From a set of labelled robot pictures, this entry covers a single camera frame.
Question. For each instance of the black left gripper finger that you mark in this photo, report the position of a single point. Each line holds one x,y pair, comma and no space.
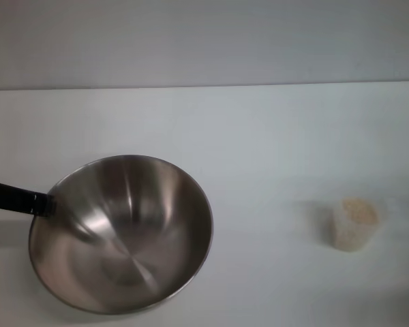
10,198

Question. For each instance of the stainless steel mixing bowl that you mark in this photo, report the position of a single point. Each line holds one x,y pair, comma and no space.
122,238

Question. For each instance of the white rice grains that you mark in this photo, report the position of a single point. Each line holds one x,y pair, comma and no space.
358,213

